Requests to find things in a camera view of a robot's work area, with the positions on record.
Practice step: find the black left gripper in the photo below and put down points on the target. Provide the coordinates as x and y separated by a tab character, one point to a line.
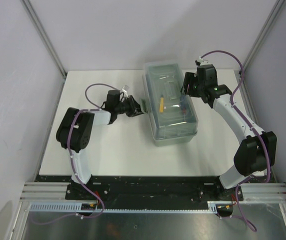
135	107

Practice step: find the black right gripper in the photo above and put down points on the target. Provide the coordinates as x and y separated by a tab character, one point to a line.
189	79

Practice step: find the blue handled screwdriver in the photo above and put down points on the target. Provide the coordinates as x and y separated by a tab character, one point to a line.
182	104

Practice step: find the yellow handled screwdriver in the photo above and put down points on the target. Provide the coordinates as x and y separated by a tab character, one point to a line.
161	104

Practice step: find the green toolbox with clear lid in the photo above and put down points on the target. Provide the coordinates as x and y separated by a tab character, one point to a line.
170	127

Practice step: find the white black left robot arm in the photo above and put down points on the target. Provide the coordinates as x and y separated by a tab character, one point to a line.
75	129

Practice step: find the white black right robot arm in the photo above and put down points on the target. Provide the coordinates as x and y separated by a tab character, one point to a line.
257	148

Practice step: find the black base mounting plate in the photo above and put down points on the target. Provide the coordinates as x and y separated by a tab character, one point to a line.
204	188

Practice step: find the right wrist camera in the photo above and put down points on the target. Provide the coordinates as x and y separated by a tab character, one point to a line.
200	62

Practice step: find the aluminium frame post right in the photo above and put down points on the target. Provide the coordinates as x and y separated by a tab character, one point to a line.
264	32

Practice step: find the aluminium frame post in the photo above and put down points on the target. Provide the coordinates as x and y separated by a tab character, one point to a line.
39	27
264	32

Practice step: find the grey slotted cable duct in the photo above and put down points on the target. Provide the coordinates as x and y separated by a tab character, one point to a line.
79	207

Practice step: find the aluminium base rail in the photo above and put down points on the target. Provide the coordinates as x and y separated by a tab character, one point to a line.
44	191

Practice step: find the aluminium frame post left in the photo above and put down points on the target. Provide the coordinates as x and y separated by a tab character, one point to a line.
39	27

